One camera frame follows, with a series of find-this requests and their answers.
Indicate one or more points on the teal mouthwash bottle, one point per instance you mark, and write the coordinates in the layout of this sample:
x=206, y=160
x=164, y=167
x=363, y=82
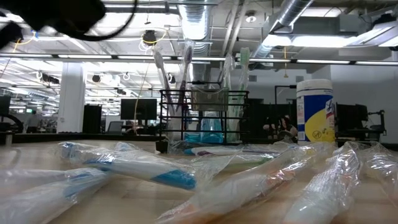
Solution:
x=213, y=124
x=192, y=137

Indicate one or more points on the green toothbrush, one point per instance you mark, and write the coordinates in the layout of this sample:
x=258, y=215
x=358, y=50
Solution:
x=248, y=161
x=244, y=59

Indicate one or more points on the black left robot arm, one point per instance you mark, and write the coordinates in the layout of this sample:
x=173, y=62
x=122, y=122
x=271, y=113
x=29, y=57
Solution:
x=62, y=12

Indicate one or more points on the black background robot arm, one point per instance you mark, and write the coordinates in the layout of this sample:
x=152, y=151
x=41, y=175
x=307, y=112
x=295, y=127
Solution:
x=380, y=113

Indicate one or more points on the black computer monitor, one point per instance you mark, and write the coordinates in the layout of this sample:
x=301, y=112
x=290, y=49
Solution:
x=138, y=109

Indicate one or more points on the grey laptop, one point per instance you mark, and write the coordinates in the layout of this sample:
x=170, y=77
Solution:
x=115, y=127

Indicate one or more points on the person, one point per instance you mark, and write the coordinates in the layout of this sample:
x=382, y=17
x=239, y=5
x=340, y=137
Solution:
x=284, y=124

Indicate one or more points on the black cabinet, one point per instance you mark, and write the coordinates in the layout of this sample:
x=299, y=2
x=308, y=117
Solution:
x=92, y=119

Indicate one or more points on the white-lidded blue yellow wipes canister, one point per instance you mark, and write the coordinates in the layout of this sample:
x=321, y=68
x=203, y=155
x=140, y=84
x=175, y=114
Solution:
x=314, y=109

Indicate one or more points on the long ceiling light strip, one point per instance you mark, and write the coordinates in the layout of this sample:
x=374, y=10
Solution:
x=84, y=56

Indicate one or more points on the white building pillar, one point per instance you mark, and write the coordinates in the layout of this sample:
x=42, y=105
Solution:
x=71, y=99

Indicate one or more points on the black ceiling camera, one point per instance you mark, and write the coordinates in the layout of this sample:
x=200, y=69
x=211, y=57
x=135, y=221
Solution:
x=150, y=37

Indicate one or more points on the silver ribbed ventilation duct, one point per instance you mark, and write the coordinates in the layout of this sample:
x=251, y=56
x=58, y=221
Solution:
x=196, y=21

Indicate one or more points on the silver slanted ventilation duct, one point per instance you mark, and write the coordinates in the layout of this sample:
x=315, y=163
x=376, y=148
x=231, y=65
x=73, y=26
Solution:
x=289, y=12

